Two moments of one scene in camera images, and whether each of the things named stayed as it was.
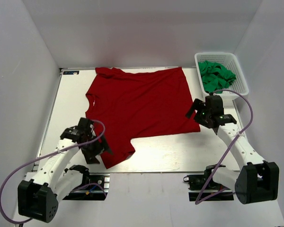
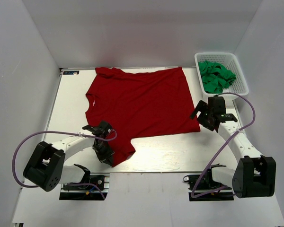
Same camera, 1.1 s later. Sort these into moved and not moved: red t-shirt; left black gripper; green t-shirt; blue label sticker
Moved: left black gripper
Not moved: blue label sticker; green t-shirt; red t-shirt
